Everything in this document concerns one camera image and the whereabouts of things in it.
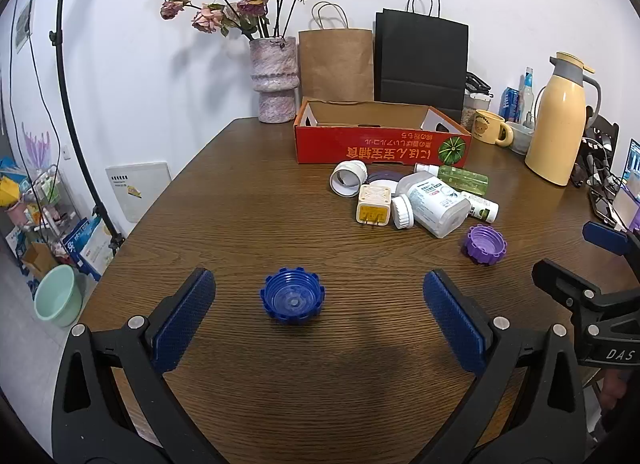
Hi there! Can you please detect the clear green bottle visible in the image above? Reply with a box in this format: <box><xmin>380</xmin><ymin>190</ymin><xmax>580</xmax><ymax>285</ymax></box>
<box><xmin>414</xmin><ymin>164</ymin><xmax>489</xmax><ymax>196</ymax></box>

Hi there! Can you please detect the blue drink can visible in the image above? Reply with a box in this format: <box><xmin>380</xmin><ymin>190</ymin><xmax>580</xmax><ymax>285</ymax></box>
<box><xmin>499</xmin><ymin>86</ymin><xmax>522</xmax><ymax>120</ymax></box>

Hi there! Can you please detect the small white green-label bottle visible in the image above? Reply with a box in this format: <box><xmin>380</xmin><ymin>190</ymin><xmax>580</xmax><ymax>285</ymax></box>
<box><xmin>460</xmin><ymin>191</ymin><xmax>500</xmax><ymax>223</ymax></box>

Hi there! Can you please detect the cluttered shelf cart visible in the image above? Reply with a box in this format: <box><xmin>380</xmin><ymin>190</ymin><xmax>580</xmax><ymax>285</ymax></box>
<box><xmin>0</xmin><ymin>156</ymin><xmax>81</xmax><ymax>245</ymax></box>

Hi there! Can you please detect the blue white carton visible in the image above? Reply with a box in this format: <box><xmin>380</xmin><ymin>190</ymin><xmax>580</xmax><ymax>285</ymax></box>
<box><xmin>62</xmin><ymin>216</ymin><xmax>116</xmax><ymax>281</ymax></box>

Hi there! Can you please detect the black cable bundle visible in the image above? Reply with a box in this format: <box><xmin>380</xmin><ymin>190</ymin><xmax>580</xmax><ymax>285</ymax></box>
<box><xmin>572</xmin><ymin>116</ymin><xmax>621</xmax><ymax>195</ymax></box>

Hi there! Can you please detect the red cardboard box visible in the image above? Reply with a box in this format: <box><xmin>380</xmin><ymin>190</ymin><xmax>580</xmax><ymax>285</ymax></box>
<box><xmin>293</xmin><ymin>97</ymin><xmax>473</xmax><ymax>168</ymax></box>

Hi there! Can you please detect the white board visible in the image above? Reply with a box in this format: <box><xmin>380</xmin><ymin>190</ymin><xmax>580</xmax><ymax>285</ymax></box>
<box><xmin>105</xmin><ymin>160</ymin><xmax>173</xmax><ymax>224</ymax></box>

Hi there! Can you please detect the yellow thermos jug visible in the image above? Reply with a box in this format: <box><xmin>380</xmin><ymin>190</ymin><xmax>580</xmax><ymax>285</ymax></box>
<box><xmin>524</xmin><ymin>52</ymin><xmax>602</xmax><ymax>187</ymax></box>

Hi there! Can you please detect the yellow white plug adapter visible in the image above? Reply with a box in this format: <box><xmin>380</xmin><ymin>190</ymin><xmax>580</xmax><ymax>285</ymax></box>
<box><xmin>355</xmin><ymin>184</ymin><xmax>392</xmax><ymax>226</ymax></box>

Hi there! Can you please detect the white ribbed bottle cap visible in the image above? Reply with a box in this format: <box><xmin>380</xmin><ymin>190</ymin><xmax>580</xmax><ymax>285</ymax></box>
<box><xmin>390</xmin><ymin>194</ymin><xmax>416</xmax><ymax>230</ymax></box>

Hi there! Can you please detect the purple wall sticker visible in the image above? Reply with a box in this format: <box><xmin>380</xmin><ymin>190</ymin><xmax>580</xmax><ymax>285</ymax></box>
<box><xmin>20</xmin><ymin>121</ymin><xmax>53</xmax><ymax>170</ymax></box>

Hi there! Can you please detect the black paper bag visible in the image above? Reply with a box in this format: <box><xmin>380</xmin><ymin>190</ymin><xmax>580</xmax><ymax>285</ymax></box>
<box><xmin>374</xmin><ymin>0</ymin><xmax>470</xmax><ymax>123</ymax></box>

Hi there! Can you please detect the purple ribbed bottle cap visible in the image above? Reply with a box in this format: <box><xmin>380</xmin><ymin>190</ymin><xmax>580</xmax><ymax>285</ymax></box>
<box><xmin>461</xmin><ymin>224</ymin><xmax>508</xmax><ymax>267</ymax></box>

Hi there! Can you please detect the glass clip jar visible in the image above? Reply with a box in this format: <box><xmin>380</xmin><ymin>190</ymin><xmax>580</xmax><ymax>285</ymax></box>
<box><xmin>461</xmin><ymin>73</ymin><xmax>493</xmax><ymax>129</ymax></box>

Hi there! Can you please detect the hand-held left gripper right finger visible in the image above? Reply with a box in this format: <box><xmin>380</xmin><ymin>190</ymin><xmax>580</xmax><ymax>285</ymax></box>
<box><xmin>422</xmin><ymin>269</ymin><xmax>588</xmax><ymax>464</ymax></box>

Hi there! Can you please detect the brown paper bag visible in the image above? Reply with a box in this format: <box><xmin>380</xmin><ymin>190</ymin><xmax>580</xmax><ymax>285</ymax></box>
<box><xmin>298</xmin><ymin>1</ymin><xmax>375</xmax><ymax>104</ymax></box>

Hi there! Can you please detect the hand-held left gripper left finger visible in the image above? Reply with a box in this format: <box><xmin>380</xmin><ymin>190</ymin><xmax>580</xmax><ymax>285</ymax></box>
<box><xmin>51</xmin><ymin>267</ymin><xmax>226</xmax><ymax>464</ymax></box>

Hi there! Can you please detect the pink marbled vase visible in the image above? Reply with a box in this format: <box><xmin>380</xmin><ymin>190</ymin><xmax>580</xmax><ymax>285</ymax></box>
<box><xmin>249</xmin><ymin>36</ymin><xmax>301</xmax><ymax>124</ymax></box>

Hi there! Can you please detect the yellow bear mug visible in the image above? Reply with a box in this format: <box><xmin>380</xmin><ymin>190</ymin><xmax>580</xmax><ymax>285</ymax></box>
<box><xmin>471</xmin><ymin>109</ymin><xmax>514</xmax><ymax>147</ymax></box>

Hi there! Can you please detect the laptop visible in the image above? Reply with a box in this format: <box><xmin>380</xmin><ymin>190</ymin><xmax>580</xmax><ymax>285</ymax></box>
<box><xmin>611</xmin><ymin>139</ymin><xmax>640</xmax><ymax>232</ymax></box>

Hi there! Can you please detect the grey bowl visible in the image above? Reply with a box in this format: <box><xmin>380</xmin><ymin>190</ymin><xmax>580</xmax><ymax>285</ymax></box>
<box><xmin>505</xmin><ymin>120</ymin><xmax>536</xmax><ymax>155</ymax></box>

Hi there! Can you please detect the white jar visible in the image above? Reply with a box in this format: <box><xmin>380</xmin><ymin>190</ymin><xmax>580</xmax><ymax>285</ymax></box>
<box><xmin>329</xmin><ymin>160</ymin><xmax>369</xmax><ymax>198</ymax></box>

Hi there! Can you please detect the person's right hand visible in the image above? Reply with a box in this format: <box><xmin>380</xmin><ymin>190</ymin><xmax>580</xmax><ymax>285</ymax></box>
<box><xmin>599</xmin><ymin>369</ymin><xmax>630</xmax><ymax>410</ymax></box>

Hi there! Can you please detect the white pill bottle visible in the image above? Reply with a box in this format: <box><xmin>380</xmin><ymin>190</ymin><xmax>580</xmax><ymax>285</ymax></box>
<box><xmin>396</xmin><ymin>172</ymin><xmax>471</xmax><ymax>239</ymax></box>

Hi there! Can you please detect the blue ribbed bottle cap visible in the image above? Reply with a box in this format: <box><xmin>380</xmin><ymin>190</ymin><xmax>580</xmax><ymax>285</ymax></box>
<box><xmin>260</xmin><ymin>267</ymin><xmax>326</xmax><ymax>326</ymax></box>

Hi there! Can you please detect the clear spray bottle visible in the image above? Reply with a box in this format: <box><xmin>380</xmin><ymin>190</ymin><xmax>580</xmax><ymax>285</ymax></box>
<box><xmin>517</xmin><ymin>67</ymin><xmax>536</xmax><ymax>125</ymax></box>

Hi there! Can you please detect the small cardboard box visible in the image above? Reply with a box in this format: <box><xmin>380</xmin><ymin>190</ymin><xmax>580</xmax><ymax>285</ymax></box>
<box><xmin>21</xmin><ymin>241</ymin><xmax>60</xmax><ymax>281</ymax></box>

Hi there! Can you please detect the dark blue round lid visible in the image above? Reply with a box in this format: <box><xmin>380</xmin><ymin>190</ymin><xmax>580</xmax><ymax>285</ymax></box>
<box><xmin>366</xmin><ymin>171</ymin><xmax>405</xmax><ymax>195</ymax></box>

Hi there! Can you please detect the black stand pole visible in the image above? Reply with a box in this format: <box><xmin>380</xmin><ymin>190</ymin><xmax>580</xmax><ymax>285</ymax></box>
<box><xmin>48</xmin><ymin>0</ymin><xmax>126</xmax><ymax>257</ymax></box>

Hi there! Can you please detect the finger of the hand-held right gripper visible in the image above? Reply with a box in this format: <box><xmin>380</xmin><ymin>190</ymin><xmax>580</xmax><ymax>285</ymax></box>
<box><xmin>582</xmin><ymin>221</ymin><xmax>640</xmax><ymax>257</ymax></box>
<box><xmin>531</xmin><ymin>259</ymin><xmax>601</xmax><ymax>317</ymax></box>

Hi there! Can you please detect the wall poster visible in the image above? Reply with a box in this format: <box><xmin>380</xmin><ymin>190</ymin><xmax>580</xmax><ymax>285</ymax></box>
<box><xmin>14</xmin><ymin>0</ymin><xmax>37</xmax><ymax>54</ymax></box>

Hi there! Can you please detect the mint green bucket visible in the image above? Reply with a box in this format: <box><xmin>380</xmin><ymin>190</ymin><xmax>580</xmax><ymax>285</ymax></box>
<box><xmin>33</xmin><ymin>264</ymin><xmax>83</xmax><ymax>329</ymax></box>

